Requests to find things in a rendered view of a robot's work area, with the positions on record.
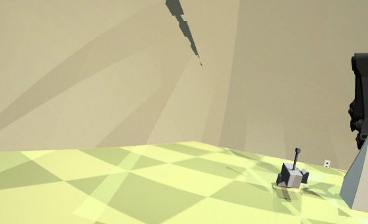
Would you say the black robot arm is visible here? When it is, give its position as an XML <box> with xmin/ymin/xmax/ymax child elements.
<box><xmin>348</xmin><ymin>53</ymin><xmax>368</xmax><ymax>150</ymax></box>

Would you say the dark grey thin rod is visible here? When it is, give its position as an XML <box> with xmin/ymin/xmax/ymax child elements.
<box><xmin>292</xmin><ymin>148</ymin><xmax>301</xmax><ymax>171</ymax></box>

